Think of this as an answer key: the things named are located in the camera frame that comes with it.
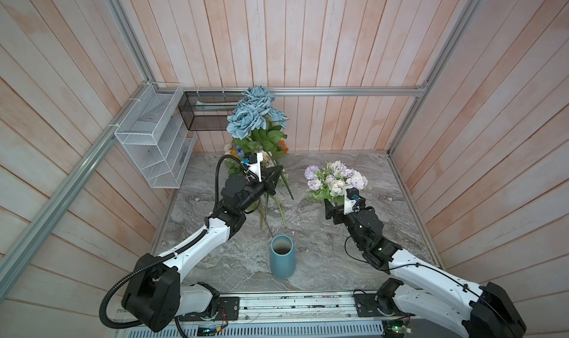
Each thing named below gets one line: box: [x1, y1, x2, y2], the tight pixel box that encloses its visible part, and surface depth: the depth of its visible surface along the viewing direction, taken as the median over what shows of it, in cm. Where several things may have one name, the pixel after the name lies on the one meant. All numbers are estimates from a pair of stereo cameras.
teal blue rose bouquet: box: [225, 85, 295, 201], surface depth 61 cm
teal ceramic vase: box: [270, 234, 297, 279], surface depth 72 cm
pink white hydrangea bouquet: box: [304, 160, 369, 206], surface depth 76 cm
